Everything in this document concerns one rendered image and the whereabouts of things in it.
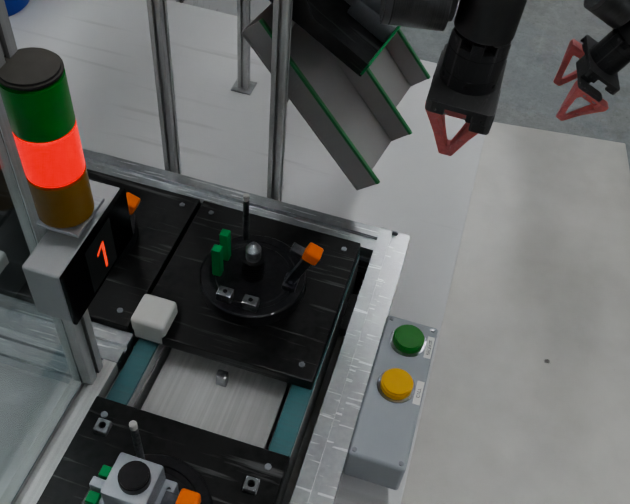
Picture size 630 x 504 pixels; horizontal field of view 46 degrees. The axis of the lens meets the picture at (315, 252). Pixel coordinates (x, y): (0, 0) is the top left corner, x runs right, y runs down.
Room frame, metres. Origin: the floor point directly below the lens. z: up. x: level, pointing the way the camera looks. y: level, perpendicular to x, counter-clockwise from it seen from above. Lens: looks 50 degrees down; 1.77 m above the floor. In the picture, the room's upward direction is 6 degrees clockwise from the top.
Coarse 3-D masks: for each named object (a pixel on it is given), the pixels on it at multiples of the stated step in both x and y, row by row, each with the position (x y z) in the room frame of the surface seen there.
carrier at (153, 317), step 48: (192, 240) 0.67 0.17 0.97; (240, 240) 0.67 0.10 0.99; (288, 240) 0.69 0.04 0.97; (336, 240) 0.70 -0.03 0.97; (192, 288) 0.59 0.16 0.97; (240, 288) 0.58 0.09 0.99; (288, 288) 0.59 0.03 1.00; (336, 288) 0.62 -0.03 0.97; (144, 336) 0.51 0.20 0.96; (192, 336) 0.52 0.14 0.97; (240, 336) 0.52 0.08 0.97; (288, 336) 0.53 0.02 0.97
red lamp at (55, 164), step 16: (16, 144) 0.43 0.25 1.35; (32, 144) 0.43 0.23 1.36; (48, 144) 0.43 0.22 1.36; (64, 144) 0.43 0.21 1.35; (80, 144) 0.45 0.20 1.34; (32, 160) 0.42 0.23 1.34; (48, 160) 0.43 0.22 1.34; (64, 160) 0.43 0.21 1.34; (80, 160) 0.45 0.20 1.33; (32, 176) 0.43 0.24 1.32; (48, 176) 0.42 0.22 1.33; (64, 176) 0.43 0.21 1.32; (80, 176) 0.44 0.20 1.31
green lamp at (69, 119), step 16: (64, 80) 0.45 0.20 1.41; (16, 96) 0.42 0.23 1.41; (32, 96) 0.43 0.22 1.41; (48, 96) 0.43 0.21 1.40; (64, 96) 0.44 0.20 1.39; (16, 112) 0.43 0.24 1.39; (32, 112) 0.42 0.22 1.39; (48, 112) 0.43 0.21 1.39; (64, 112) 0.44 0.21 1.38; (16, 128) 0.43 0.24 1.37; (32, 128) 0.42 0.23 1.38; (48, 128) 0.43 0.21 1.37; (64, 128) 0.44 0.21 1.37
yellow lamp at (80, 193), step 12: (84, 180) 0.45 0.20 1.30; (36, 192) 0.43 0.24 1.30; (48, 192) 0.42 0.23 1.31; (60, 192) 0.43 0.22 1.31; (72, 192) 0.43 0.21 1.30; (84, 192) 0.44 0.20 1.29; (36, 204) 0.43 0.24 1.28; (48, 204) 0.42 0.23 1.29; (60, 204) 0.43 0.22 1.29; (72, 204) 0.43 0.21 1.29; (84, 204) 0.44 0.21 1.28; (48, 216) 0.42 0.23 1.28; (60, 216) 0.42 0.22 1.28; (72, 216) 0.43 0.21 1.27; (84, 216) 0.44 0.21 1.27
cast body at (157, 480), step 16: (128, 464) 0.29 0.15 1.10; (144, 464) 0.29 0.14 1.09; (96, 480) 0.29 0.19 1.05; (112, 480) 0.27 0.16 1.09; (128, 480) 0.27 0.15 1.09; (144, 480) 0.27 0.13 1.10; (160, 480) 0.28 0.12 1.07; (112, 496) 0.26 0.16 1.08; (128, 496) 0.26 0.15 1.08; (144, 496) 0.26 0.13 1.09; (160, 496) 0.28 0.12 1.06
